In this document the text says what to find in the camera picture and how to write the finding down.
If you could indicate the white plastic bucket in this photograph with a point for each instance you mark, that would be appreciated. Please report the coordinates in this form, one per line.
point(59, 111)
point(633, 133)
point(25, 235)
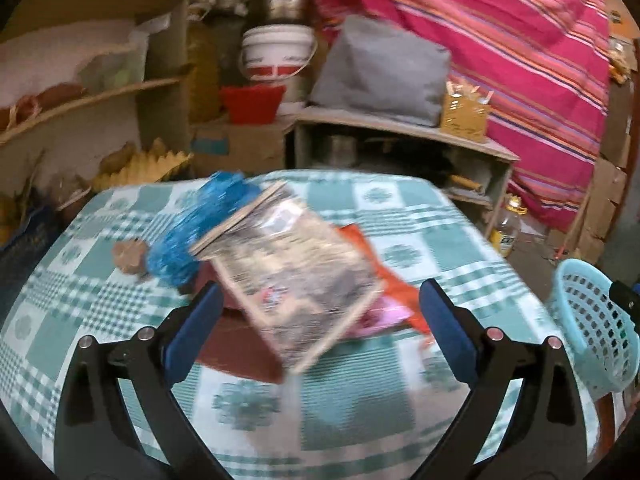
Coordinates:
point(276, 52)

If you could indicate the yellow utensil holder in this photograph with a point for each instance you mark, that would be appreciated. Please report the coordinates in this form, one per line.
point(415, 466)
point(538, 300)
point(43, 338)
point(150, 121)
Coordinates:
point(465, 111)

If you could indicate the red plastic bowl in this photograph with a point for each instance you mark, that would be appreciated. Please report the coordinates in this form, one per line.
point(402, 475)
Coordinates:
point(252, 105)

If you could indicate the light blue laundry basket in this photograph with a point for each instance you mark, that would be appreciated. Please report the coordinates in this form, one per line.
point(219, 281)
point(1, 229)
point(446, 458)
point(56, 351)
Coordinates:
point(601, 334)

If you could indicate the curved wooden wall shelf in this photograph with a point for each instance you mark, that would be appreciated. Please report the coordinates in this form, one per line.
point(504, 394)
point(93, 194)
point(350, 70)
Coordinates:
point(86, 101)

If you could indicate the orange plastic bag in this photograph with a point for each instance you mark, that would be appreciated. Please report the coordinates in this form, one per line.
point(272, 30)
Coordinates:
point(393, 285)

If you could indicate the grey cushion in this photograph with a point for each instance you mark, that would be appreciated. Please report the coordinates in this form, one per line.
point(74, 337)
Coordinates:
point(376, 68)

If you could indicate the cardboard box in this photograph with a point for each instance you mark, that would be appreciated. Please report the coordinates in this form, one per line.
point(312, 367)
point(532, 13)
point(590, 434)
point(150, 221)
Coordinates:
point(251, 149)

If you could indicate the blue plastic bag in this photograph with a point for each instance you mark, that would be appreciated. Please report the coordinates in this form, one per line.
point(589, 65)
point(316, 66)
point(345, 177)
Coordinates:
point(169, 258)

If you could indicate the yellow egg tray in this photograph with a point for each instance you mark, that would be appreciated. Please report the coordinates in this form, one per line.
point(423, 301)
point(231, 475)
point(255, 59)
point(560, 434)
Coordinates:
point(131, 166)

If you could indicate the maroon scouring pad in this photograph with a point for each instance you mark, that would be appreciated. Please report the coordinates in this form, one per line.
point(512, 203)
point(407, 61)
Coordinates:
point(234, 347)

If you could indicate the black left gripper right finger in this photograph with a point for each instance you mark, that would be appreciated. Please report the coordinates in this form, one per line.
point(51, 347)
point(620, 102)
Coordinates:
point(546, 436)

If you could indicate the camouflage snack bag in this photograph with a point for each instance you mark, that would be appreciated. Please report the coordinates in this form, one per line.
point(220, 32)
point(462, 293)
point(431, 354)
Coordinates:
point(299, 282)

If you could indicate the pink striped curtain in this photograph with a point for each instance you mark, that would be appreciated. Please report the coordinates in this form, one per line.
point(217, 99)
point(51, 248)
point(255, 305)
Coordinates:
point(544, 64)

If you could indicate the wooden side shelf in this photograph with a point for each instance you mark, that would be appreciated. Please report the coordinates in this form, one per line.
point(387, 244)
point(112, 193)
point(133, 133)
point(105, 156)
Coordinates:
point(474, 175)

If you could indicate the steel cooking pot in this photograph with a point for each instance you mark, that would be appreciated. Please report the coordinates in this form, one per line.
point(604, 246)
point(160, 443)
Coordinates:
point(286, 11)

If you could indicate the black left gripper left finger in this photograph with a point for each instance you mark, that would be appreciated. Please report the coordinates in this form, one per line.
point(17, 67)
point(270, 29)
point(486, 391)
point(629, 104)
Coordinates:
point(94, 436)

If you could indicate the pink plastic wrapper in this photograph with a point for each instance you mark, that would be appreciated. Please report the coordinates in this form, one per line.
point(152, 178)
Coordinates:
point(386, 312)

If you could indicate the oil bottle yellow label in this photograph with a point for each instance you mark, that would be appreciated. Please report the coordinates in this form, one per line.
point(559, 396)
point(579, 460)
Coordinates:
point(508, 225)

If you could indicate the crumpled brown paper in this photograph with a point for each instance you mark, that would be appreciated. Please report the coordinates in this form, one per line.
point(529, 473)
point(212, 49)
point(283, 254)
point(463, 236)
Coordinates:
point(130, 256)

